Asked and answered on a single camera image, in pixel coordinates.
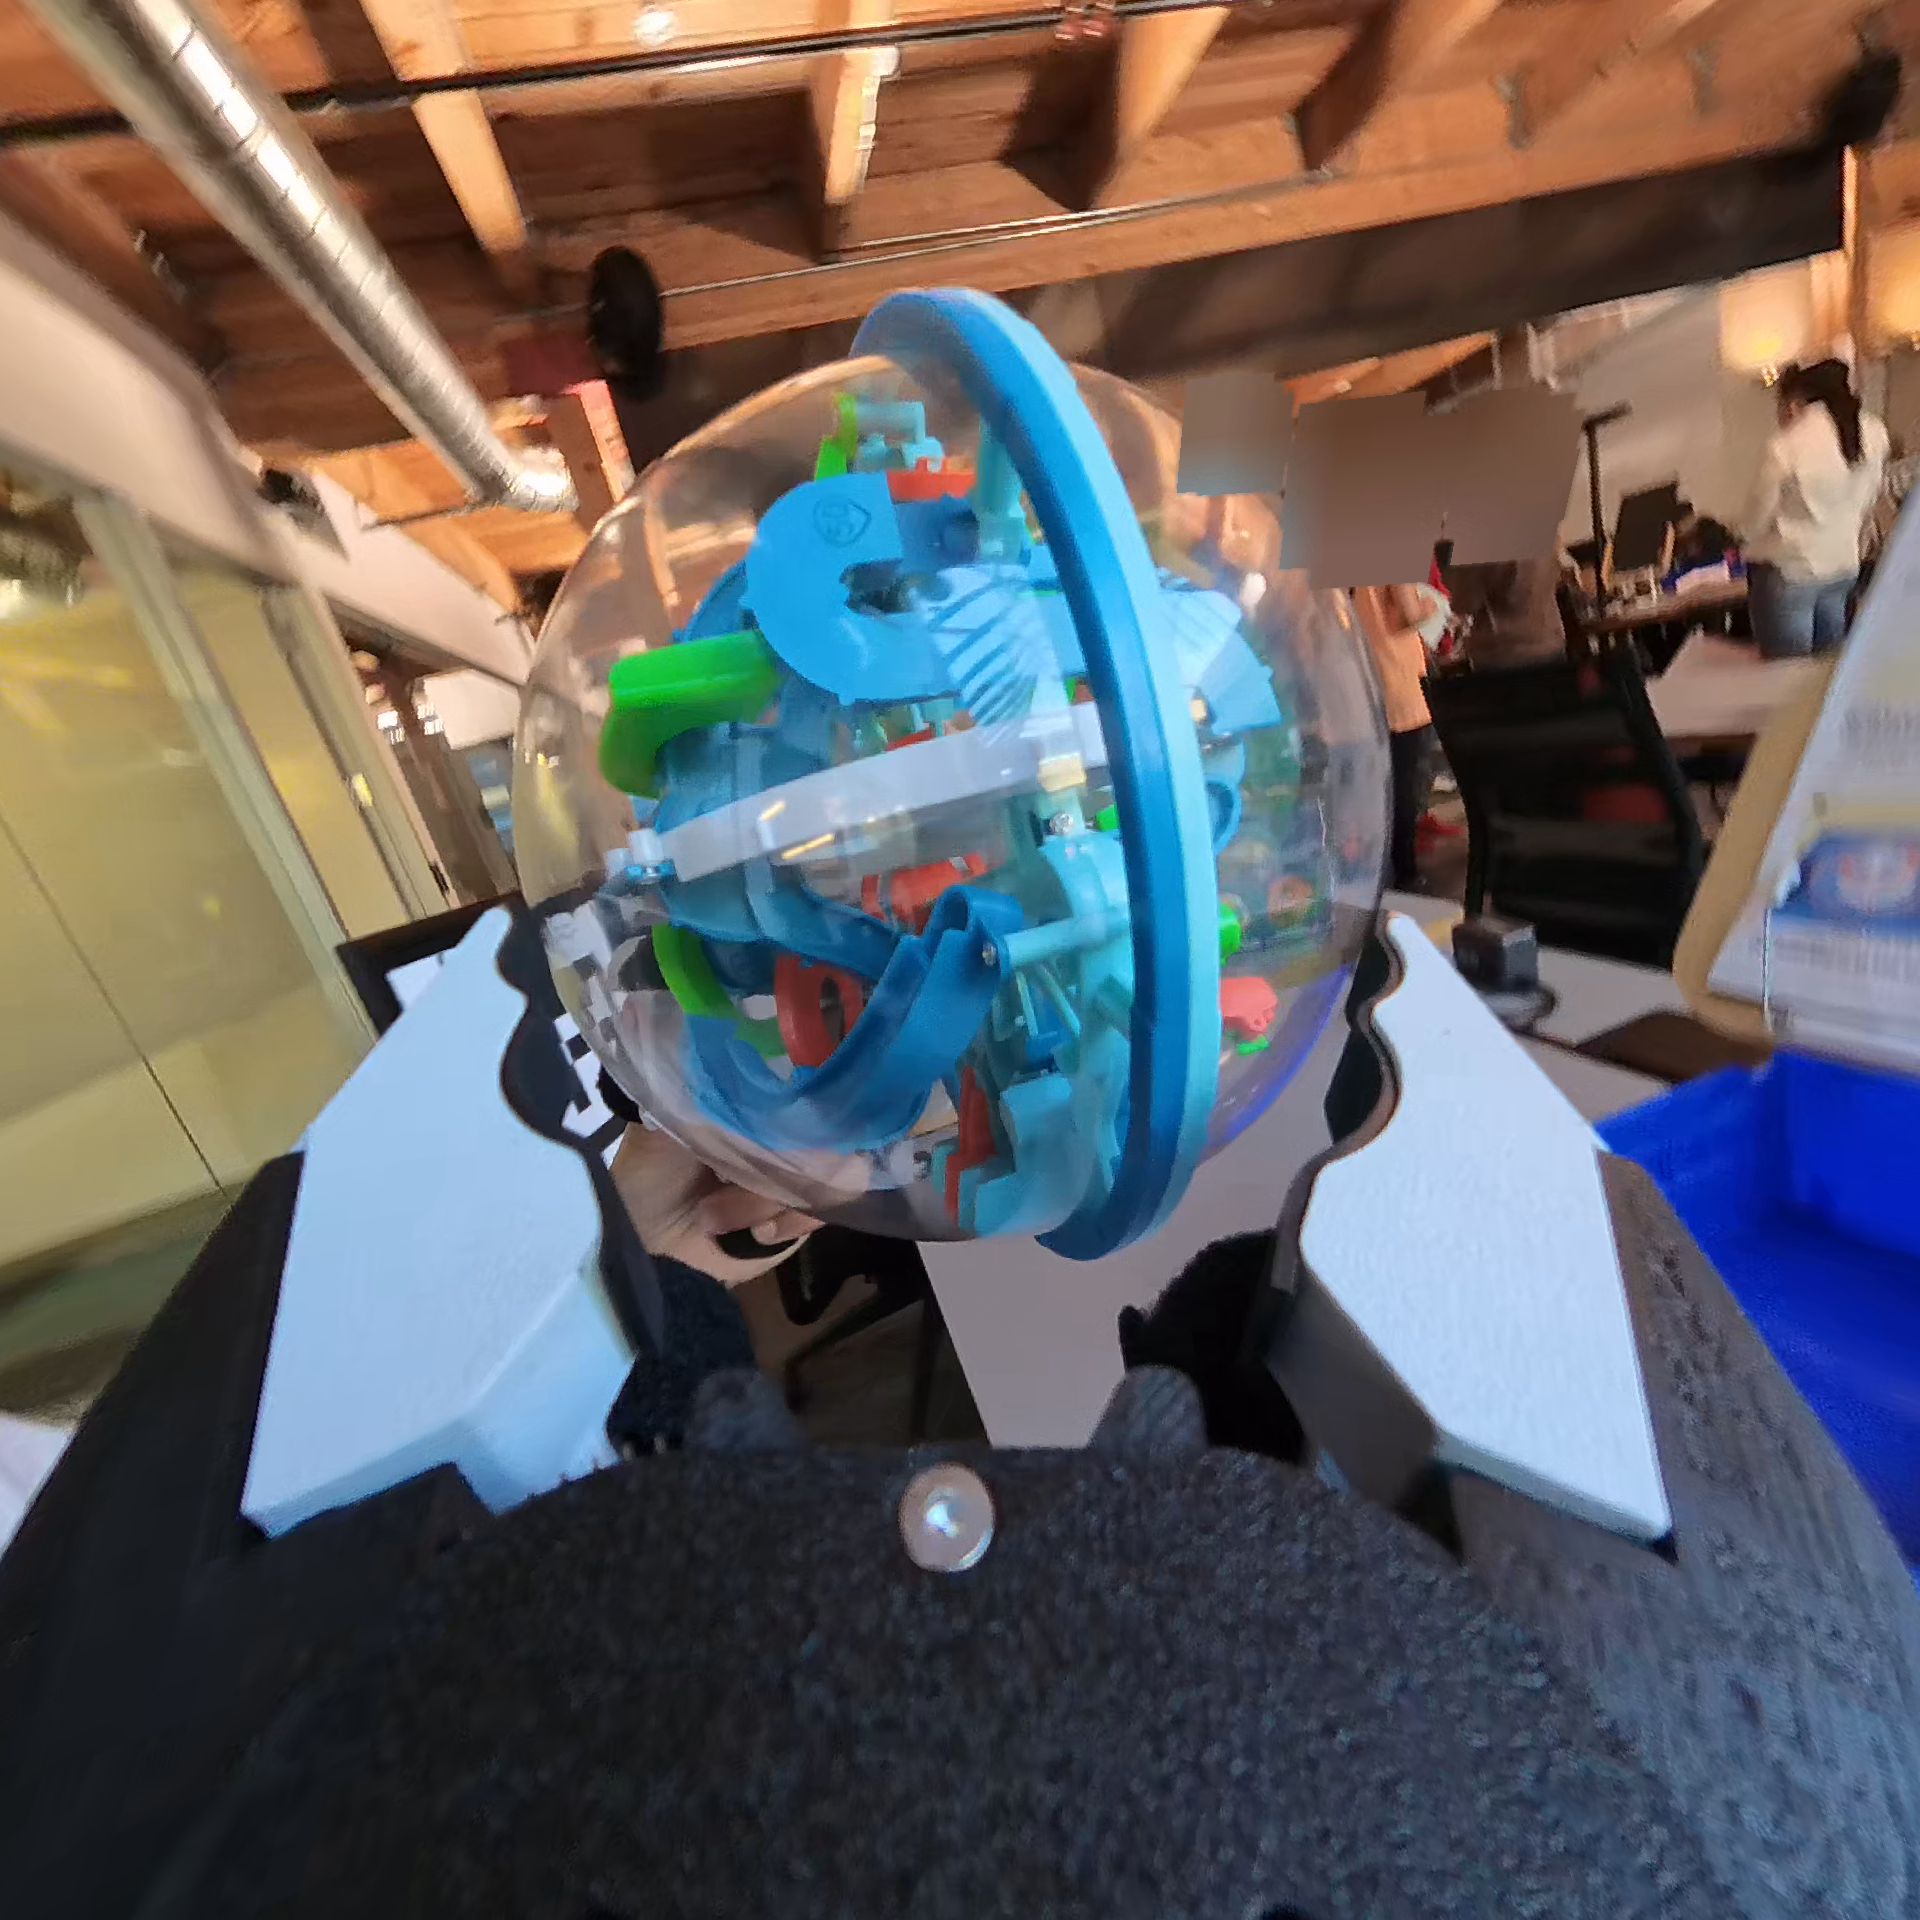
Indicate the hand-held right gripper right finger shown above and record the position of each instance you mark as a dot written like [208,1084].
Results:
[1485,1275]

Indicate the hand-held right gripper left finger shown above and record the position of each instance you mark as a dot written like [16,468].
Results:
[405,1275]

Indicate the clear plastic maze ball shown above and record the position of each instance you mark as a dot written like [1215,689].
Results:
[932,781]

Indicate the person's left hand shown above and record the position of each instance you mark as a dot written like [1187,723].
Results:
[692,1214]

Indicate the blue plastic bin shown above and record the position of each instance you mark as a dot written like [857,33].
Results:
[1785,1229]

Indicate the black power adapter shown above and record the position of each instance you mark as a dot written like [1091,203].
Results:
[1497,951]

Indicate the black framed marker sign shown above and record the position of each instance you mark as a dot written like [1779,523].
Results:
[392,948]

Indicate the printed instruction sheet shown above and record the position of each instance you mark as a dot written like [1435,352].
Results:
[1836,841]

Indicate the black round ceiling fixture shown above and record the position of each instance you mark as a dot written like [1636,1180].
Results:
[628,325]

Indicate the silver spiral air duct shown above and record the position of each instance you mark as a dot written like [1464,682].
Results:
[302,225]

